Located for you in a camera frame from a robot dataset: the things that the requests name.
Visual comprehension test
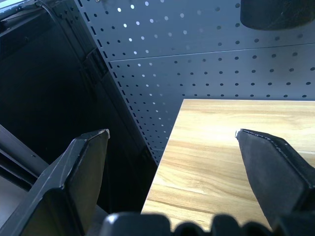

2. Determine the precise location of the black rubber mallet head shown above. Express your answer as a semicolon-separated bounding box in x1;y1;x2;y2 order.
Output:
240;0;315;31

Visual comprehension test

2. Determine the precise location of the black cable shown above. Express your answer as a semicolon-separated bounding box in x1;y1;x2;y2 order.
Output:
34;1;59;25

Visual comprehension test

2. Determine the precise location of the black metal frame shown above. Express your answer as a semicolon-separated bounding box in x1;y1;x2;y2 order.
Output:
0;0;158;214

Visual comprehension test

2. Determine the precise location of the grey perforated pegboard panel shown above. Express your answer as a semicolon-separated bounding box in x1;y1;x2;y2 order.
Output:
73;0;315;167

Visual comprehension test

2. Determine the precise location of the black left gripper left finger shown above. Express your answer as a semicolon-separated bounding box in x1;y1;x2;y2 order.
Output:
0;128;110;236

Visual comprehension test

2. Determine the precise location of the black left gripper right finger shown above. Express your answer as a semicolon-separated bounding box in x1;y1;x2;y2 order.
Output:
235;128;315;231

